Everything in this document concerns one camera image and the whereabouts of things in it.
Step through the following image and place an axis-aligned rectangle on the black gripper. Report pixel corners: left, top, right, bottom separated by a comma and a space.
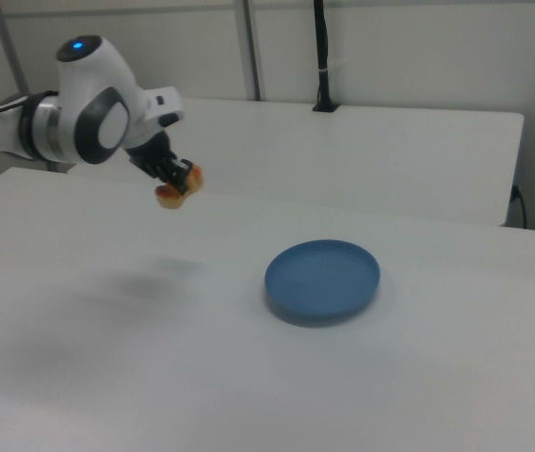
125, 133, 194, 196

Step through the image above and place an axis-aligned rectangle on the white background table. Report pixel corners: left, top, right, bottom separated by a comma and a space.
66, 97, 526, 229

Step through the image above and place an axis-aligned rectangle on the orange-brown bread loaf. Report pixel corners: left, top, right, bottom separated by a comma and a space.
154, 163, 206, 211

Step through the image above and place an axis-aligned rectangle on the blue round plate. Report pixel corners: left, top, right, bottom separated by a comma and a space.
264, 238, 382, 329

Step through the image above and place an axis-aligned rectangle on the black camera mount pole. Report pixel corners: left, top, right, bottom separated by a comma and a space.
312, 0, 342, 114

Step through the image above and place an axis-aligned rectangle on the black power cable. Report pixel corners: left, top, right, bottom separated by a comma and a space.
511, 185, 529, 230

